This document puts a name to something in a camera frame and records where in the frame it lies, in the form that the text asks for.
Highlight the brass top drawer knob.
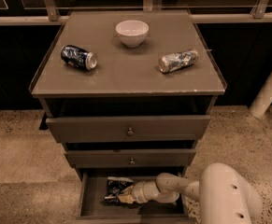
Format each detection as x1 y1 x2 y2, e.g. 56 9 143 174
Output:
127 127 135 136

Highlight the white ceramic bowl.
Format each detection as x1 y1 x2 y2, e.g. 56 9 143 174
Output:
115 20 149 48

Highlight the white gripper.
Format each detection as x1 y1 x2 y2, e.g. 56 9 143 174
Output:
118 181 160 204

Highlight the grey drawer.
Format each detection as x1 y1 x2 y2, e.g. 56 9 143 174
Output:
46 115 210 143
65 148 195 168
75 169 195 224

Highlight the silver blue crushed can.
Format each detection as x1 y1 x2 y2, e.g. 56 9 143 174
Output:
159 49 198 74

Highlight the blue chip bag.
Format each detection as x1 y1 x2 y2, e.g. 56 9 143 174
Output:
105 176 134 204

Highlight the dark blue soda can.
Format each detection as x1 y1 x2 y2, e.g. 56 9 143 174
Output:
61 45 98 71

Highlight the grey middle drawer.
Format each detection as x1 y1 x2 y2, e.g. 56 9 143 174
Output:
65 148 195 168

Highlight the grey bottom drawer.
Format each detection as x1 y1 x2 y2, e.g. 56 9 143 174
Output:
75 169 195 224

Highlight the white diagonal post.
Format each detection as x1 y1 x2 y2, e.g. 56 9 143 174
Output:
249 72 272 118

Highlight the metal railing frame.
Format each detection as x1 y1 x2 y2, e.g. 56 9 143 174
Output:
0 0 272 27

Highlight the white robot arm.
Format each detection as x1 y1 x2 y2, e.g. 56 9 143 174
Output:
118 163 263 224

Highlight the grey top drawer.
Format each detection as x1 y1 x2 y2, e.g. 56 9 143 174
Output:
46 115 210 143

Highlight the grey drawer cabinet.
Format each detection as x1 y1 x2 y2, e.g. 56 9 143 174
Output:
28 9 228 224

